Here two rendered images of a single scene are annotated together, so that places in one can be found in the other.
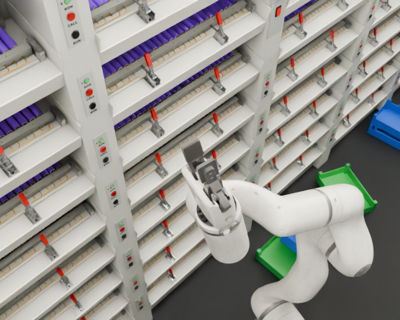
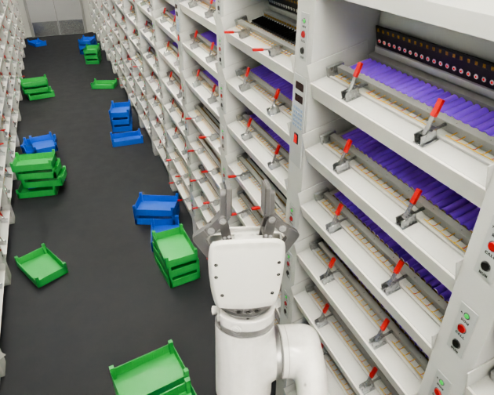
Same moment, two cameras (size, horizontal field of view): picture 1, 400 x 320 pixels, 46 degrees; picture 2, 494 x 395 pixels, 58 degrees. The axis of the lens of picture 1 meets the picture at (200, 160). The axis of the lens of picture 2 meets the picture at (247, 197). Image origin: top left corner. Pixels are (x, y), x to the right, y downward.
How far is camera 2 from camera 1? 0.83 m
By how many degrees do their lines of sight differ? 78
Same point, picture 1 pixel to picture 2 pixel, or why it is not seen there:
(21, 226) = (379, 279)
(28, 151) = (429, 235)
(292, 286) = not seen: outside the picture
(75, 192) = (421, 327)
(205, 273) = not seen: outside the picture
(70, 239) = (393, 362)
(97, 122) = (478, 293)
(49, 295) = (355, 371)
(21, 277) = (354, 317)
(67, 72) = (490, 195)
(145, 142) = not seen: outside the picture
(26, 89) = (452, 166)
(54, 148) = (435, 255)
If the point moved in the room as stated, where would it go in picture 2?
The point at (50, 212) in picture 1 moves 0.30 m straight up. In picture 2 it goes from (394, 302) to (421, 197)
